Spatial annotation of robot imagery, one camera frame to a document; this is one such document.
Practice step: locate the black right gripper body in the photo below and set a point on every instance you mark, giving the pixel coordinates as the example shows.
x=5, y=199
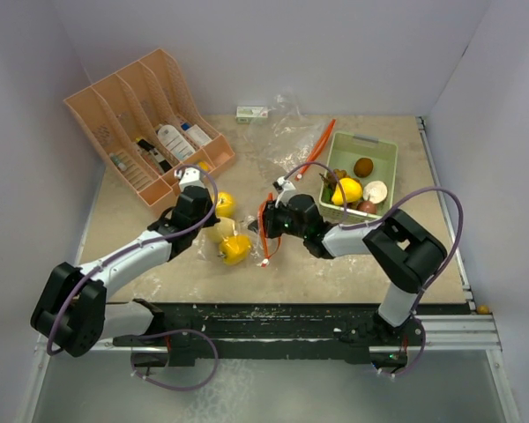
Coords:
x=279, y=221

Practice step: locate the fake brown grape bunch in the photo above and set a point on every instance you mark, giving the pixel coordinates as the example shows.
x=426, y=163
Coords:
x=330, y=184

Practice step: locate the yellow fake pear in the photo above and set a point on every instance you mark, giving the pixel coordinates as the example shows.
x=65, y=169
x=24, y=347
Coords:
x=347, y=190

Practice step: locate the clear zip bag brown food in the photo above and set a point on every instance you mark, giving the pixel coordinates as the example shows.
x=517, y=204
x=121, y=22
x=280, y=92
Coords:
x=284, y=137

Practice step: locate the red fake apple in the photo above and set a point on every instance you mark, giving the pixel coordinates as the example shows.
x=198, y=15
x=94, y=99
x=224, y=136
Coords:
x=367, y=206

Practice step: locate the brown fake kiwi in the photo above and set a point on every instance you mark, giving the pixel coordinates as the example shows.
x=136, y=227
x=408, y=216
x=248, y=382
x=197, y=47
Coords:
x=363, y=167

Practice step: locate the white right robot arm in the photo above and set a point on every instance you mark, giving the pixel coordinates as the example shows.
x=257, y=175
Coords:
x=408, y=254

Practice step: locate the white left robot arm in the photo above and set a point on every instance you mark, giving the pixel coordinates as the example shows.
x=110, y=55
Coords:
x=71, y=311

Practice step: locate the yellow fake pepper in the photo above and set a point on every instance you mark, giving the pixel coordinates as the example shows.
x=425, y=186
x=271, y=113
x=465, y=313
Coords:
x=235, y=249

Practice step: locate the beige fake potato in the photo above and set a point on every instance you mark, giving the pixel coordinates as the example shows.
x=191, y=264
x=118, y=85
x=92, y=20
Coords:
x=223, y=229

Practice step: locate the yellow fake lemon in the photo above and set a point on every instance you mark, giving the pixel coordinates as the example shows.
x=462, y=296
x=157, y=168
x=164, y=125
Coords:
x=225, y=205

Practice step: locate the beige fake mushroom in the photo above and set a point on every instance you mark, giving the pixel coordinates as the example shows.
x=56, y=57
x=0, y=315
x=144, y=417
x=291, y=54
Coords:
x=375, y=192

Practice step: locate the yellow item in organizer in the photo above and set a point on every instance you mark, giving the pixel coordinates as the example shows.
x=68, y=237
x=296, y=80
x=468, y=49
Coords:
x=204, y=166

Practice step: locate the green perforated plastic basket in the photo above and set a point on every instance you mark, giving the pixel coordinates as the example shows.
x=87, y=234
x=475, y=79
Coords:
x=346, y=148

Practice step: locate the small green white box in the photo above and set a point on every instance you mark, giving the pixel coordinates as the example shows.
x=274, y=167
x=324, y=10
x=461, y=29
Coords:
x=249, y=114

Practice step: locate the white blue cap tube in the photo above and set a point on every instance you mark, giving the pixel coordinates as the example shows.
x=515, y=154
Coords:
x=195, y=135

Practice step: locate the white lotion bottle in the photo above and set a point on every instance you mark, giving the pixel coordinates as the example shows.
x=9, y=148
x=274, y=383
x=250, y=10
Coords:
x=175, y=142

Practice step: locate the black yellow tool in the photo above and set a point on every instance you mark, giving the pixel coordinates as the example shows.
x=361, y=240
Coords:
x=154, y=156

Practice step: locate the pink plastic file organizer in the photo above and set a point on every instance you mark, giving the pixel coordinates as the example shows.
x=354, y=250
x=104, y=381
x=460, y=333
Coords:
x=136, y=101

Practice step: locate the small clear vial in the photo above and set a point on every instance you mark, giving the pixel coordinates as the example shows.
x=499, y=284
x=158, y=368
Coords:
x=118, y=162

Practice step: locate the small loose brown grape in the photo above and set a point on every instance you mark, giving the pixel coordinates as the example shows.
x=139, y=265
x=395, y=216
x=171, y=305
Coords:
x=482, y=310

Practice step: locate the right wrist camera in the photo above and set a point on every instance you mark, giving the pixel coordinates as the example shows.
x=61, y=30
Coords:
x=285, y=191

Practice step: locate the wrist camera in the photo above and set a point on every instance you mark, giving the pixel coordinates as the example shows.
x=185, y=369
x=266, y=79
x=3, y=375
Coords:
x=285, y=191
x=189, y=177

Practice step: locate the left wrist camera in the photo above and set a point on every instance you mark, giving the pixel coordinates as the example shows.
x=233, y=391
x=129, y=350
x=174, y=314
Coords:
x=189, y=177

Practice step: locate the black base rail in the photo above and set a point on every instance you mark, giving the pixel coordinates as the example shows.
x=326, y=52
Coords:
x=349, y=332

